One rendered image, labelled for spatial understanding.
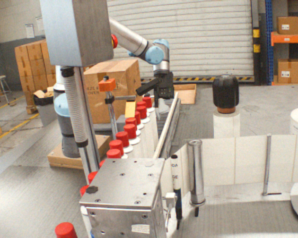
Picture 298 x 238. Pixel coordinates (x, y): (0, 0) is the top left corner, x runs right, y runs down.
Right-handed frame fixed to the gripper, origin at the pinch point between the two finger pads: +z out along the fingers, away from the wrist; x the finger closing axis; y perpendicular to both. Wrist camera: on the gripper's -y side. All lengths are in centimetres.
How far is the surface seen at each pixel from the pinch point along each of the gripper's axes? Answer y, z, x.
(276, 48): 138, -165, 352
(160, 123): 0.0, 1.7, 7.9
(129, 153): 2, 17, -50
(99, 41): -1, -8, -67
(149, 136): 2.9, 11.1, -29.7
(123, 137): 1, 13, -52
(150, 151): 2.8, 16.1, -27.1
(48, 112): -155, -36, 162
